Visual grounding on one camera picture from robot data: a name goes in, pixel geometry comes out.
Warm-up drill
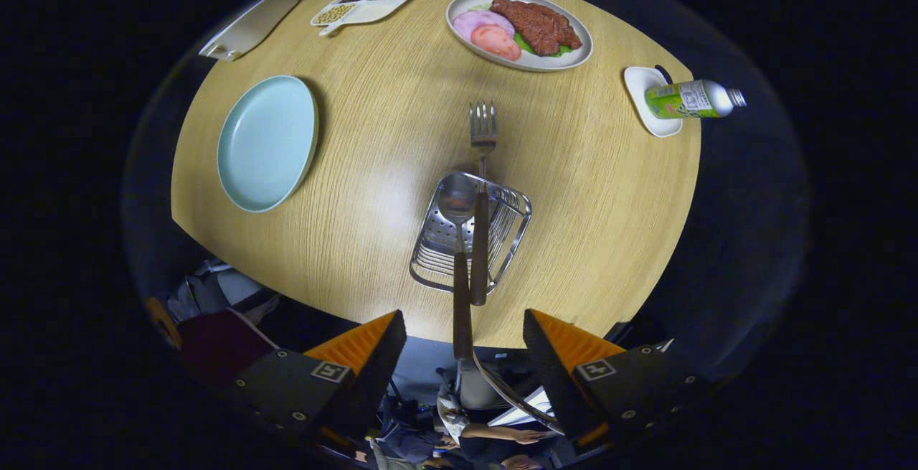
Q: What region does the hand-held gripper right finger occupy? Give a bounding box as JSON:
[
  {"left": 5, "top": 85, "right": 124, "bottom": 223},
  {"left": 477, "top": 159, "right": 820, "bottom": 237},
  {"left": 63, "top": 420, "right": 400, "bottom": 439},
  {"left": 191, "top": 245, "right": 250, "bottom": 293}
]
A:
[{"left": 523, "top": 309, "right": 718, "bottom": 455}]

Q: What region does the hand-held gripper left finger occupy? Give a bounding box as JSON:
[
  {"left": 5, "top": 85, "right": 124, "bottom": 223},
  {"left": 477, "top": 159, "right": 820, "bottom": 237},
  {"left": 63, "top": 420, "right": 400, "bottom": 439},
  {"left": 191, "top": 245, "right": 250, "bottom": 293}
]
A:
[{"left": 229, "top": 309, "right": 407, "bottom": 456}]

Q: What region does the metal spoon wooden handle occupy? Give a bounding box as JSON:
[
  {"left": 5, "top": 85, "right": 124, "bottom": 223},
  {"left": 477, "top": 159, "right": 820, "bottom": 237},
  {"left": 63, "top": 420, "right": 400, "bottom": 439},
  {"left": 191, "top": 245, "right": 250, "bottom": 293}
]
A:
[{"left": 437, "top": 174, "right": 478, "bottom": 360}]

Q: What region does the metal fork wooden handle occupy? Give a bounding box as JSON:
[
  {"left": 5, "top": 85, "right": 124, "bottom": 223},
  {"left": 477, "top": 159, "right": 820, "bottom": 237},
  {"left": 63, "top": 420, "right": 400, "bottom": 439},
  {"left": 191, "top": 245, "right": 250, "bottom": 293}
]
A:
[{"left": 469, "top": 101, "right": 498, "bottom": 306}]

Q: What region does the dark red cloth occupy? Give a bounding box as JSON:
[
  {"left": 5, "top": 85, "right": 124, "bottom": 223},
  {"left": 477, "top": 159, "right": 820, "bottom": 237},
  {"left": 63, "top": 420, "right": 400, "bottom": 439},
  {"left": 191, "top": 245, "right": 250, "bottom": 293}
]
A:
[{"left": 179, "top": 309, "right": 278, "bottom": 386}]

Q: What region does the grey chair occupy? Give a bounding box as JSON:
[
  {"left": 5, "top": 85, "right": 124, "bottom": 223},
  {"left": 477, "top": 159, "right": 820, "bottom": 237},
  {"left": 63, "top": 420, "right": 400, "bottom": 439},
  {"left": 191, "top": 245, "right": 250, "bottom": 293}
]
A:
[{"left": 166, "top": 258, "right": 280, "bottom": 324}]

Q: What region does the orange object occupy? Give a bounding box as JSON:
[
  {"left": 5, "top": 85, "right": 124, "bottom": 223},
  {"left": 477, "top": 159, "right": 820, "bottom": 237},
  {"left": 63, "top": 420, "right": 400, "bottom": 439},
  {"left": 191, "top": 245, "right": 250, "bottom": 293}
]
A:
[{"left": 147, "top": 298, "right": 181, "bottom": 350}]

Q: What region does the light blue round plate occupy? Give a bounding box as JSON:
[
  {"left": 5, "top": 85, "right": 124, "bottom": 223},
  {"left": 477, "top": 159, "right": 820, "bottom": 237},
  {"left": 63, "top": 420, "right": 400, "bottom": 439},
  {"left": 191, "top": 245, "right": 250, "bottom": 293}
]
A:
[{"left": 217, "top": 75, "right": 320, "bottom": 213}]

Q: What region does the white square coaster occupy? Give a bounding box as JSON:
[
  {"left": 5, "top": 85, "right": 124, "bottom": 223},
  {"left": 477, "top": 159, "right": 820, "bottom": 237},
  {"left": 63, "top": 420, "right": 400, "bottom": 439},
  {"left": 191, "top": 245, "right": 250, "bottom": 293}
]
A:
[{"left": 623, "top": 66, "right": 683, "bottom": 138}]

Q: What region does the green label metal bottle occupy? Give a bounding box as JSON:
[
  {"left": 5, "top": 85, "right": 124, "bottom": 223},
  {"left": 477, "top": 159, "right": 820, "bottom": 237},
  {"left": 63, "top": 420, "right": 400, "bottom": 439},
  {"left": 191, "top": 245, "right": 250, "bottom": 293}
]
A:
[{"left": 645, "top": 80, "right": 747, "bottom": 120}]

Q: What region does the white oval food plate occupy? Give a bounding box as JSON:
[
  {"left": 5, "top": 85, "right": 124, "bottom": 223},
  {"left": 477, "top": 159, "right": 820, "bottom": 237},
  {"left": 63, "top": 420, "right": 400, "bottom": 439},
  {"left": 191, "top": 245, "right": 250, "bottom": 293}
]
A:
[{"left": 445, "top": 0, "right": 595, "bottom": 72}]

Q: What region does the green lettuce leaf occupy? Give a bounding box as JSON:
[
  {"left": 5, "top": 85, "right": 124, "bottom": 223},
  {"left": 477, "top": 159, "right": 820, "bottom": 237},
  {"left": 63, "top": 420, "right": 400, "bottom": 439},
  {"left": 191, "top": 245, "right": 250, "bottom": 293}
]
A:
[{"left": 512, "top": 32, "right": 574, "bottom": 59}]

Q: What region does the red tomato slice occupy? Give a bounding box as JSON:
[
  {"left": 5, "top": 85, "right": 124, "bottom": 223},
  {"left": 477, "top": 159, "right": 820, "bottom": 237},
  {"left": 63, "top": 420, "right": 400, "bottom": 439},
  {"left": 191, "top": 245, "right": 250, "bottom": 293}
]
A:
[{"left": 470, "top": 24, "right": 522, "bottom": 62}]

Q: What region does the brown meat steak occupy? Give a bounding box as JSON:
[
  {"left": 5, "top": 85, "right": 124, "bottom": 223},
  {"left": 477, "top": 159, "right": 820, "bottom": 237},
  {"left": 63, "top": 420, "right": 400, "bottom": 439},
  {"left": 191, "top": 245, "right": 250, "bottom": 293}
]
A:
[{"left": 490, "top": 0, "right": 583, "bottom": 57}]

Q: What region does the pale pink ham slice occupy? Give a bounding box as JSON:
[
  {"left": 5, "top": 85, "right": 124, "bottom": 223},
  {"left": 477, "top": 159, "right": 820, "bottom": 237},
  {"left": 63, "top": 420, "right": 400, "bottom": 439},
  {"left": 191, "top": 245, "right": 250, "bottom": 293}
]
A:
[{"left": 452, "top": 10, "right": 516, "bottom": 44}]

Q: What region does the white divided tray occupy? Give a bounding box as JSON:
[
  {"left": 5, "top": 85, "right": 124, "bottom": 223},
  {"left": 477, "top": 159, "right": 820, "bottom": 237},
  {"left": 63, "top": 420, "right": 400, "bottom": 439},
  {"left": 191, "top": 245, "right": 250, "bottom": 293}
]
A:
[{"left": 310, "top": 0, "right": 424, "bottom": 37}]

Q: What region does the white toaster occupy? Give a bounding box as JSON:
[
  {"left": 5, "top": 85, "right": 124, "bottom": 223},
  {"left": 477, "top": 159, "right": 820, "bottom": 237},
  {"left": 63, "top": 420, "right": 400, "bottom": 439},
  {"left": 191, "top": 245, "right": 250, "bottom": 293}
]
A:
[{"left": 199, "top": 0, "right": 300, "bottom": 62}]

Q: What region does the metal wire basket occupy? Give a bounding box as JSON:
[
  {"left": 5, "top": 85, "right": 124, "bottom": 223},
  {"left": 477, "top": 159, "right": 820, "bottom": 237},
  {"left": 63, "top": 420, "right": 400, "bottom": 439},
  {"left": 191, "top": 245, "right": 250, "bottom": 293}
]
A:
[{"left": 410, "top": 171, "right": 533, "bottom": 294}]

